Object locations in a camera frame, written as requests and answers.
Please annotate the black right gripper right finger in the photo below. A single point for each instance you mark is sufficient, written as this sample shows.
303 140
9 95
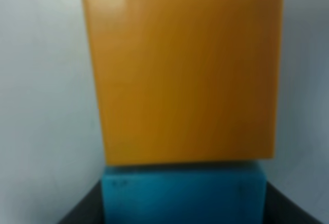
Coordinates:
279 209

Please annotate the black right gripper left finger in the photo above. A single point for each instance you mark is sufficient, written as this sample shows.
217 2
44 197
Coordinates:
89 210

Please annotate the blue cube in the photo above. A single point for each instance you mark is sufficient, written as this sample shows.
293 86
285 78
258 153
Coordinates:
187 193

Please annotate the orange cube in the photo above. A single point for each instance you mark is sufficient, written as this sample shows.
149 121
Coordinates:
182 81

